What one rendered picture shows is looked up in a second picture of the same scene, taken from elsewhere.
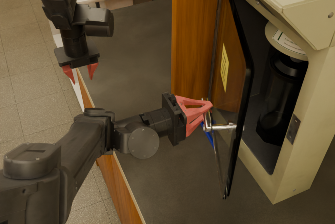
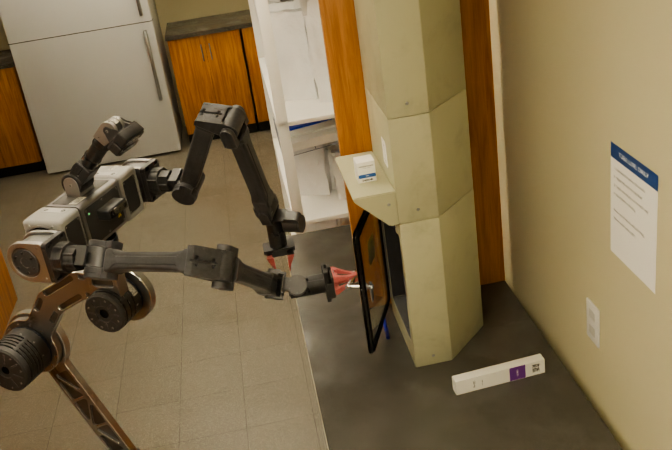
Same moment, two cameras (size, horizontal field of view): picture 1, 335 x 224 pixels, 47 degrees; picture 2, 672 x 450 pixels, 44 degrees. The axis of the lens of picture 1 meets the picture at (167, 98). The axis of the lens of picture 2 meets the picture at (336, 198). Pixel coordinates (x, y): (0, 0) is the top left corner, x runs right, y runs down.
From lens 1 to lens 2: 1.77 m
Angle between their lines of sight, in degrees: 25
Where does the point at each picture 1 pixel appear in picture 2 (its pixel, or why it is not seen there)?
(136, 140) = (292, 282)
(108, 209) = not seen: outside the picture
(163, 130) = (317, 286)
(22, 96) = (248, 344)
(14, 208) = (217, 255)
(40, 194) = (226, 255)
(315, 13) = (377, 203)
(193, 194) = (355, 358)
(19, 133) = (239, 383)
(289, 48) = not seen: hidden behind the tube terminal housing
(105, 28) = (296, 225)
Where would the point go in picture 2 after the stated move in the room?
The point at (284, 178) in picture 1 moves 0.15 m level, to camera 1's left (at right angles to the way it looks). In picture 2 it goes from (415, 336) to (364, 334)
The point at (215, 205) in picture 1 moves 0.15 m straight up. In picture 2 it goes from (369, 365) to (363, 323)
